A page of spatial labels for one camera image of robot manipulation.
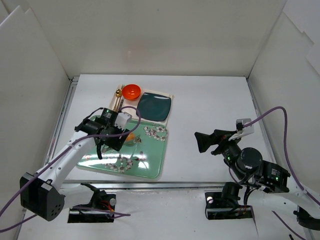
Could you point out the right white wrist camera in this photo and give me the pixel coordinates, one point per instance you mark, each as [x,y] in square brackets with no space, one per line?
[243,128]

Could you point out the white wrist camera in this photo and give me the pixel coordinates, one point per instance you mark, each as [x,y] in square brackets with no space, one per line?
[122,119]
[243,128]

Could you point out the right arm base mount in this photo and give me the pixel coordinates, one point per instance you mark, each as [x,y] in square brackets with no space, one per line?
[225,204]

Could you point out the cream placemat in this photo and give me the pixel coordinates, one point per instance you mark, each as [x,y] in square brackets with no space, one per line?
[135,102]

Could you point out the green floral tray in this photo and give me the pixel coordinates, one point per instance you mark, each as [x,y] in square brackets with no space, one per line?
[142,160]

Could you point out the dark handled knife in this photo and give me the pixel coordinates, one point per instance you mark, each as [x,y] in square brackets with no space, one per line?
[120,104]

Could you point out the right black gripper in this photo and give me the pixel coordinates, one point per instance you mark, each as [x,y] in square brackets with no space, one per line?
[219,143]

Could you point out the dark teal square plate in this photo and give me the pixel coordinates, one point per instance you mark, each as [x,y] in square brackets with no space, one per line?
[154,107]

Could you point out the gold spoon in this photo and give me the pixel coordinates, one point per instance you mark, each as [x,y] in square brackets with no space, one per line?
[118,95]

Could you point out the orange bowl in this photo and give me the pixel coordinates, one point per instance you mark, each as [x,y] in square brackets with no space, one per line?
[131,92]

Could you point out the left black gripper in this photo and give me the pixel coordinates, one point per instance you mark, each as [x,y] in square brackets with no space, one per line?
[116,141]

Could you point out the silver metal tongs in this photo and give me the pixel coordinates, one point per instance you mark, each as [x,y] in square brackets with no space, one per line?
[136,141]

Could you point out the round bread bun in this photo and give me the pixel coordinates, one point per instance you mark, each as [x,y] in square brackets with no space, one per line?
[131,137]

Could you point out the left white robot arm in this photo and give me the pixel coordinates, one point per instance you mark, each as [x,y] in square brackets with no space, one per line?
[42,192]

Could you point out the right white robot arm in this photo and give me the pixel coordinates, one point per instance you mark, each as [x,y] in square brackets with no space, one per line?
[259,183]

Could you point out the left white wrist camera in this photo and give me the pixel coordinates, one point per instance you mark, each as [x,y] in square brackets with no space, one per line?
[122,119]

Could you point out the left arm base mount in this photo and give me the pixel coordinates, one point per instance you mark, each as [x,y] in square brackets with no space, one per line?
[101,201]

